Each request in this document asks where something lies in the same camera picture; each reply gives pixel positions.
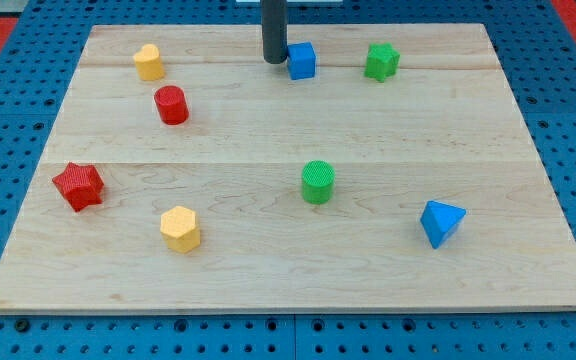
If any blue cube block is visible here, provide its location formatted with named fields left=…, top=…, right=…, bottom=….
left=287, top=42, right=316, bottom=80

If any yellow heart block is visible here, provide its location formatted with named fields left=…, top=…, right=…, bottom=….
left=133, top=44, right=165, bottom=81

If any green cylinder block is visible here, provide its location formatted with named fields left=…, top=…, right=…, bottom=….
left=301, top=160, right=335, bottom=204

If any yellow hexagon block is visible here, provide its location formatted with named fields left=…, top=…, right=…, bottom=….
left=160, top=206, right=201, bottom=254

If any red cylinder block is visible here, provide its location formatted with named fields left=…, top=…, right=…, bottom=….
left=154, top=85, right=189, bottom=125

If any green star block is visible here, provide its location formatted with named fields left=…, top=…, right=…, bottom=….
left=364, top=43, right=400, bottom=83

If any blue triangle block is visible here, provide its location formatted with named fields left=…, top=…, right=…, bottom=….
left=420, top=200, right=467, bottom=249

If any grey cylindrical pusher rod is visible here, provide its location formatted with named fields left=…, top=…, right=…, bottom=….
left=260, top=0, right=288, bottom=64

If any light wooden board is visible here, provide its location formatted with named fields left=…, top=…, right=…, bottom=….
left=0, top=23, right=576, bottom=315

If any red star block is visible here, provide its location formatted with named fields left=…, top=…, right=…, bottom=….
left=52, top=162, right=104, bottom=212

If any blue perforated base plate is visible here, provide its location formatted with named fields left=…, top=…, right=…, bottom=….
left=0, top=0, right=576, bottom=359

